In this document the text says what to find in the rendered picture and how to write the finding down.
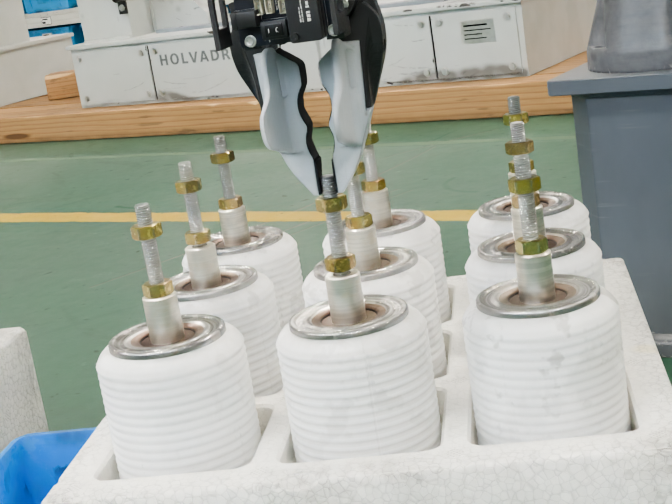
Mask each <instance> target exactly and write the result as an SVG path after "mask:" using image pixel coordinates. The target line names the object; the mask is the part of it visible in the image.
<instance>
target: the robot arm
mask: <svg viewBox="0 0 672 504"><path fill-rule="evenodd" d="M207 3H208V9H209V15H210V20H211V26H212V32H213V37H214V43H215V49H216V51H222V50H224V49H226V48H229V47H230V51H231V55H232V59H233V62H234V64H235V67H236V69H237V71H238V73H239V75H240V76H241V78H242V79H243V81H244V82H245V84H246V85H247V86H248V88H249V89H250V91H251V92H252V94H253V95H254V96H255V98H256V99H257V101H258V102H259V104H260V108H261V116H260V129H261V135H262V139H263V142H264V144H265V146H266V147H267V148H268V149H269V150H273V151H278V152H280V154H281V155H282V157H283V159H284V160H285V162H286V164H287V165H288V167H289V168H290V170H291V171H292V172H293V174H294V175H295V176H296V177H297V178H298V180H299V181H300V182H301V183H302V184H303V185H304V186H305V187H306V188H307V189H308V190H309V191H310V192H311V193H312V194H313V195H314V196H315V195H321V194H322V188H321V187H322V186H321V183H320V182H322V181H320V180H321V179H320V177H321V176H322V160H321V156H319V153H318V151H317V150H316V147H315V145H314V142H313V140H312V132H313V122H312V119H311V118H310V116H309V114H308V112H307V111H306V109H305V107H304V98H303V95H304V91H305V89H306V86H307V73H306V66H305V63H304V61H303V60H302V59H300V58H298V57H296V56H295V55H293V54H291V53H289V52H287V51H285V50H283V49H281V48H278V45H283V44H286V43H288V42H291V43H293V44H296V43H303V42H310V41H318V40H322V39H323V38H325V37H327V40H330V39H332V41H331V49H330V50H329V51H328V52H327V53H326V54H325V55H324V56H323V57H322V58H321V59H320V60H319V62H318V70H319V76H320V81H321V84H322V86H323V87H324V89H325V90H326V91H327V92H328V94H329V96H330V101H331V105H332V110H331V114H330V118H329V128H330V130H331V133H332V135H333V137H334V151H333V158H332V160H331V161H332V169H333V176H334V182H335V189H336V193H343V192H344V191H345V189H346V188H347V186H348V184H349V182H350V181H351V179H352V177H353V175H354V173H355V171H356V169H357V167H358V165H359V162H360V160H361V157H362V154H363V150H364V147H365V142H366V139H367V135H368V131H369V126H370V122H371V118H372V113H373V109H374V104H375V101H376V98H377V93H378V88H379V84H380V79H381V74H382V70H383V65H384V60H385V55H386V47H387V37H386V27H385V22H384V18H383V15H382V12H381V9H380V7H379V4H378V1H377V0H233V2H231V3H229V5H228V7H229V10H230V12H231V13H230V20H231V26H232V31H231V32H230V27H229V21H228V15H227V9H226V3H225V0H218V3H219V9H220V14H221V20H222V26H223V28H220V29H219V24H218V18H217V13H216V7H215V1H214V0H207ZM337 38H339V39H337ZM587 61H588V70H589V71H591V72H596V73H608V74H619V73H639V72H651V71H660V70H668V69H672V0H597V3H596V8H595V12H594V17H593V22H592V27H591V31H590V36H589V41H588V46H587Z"/></svg>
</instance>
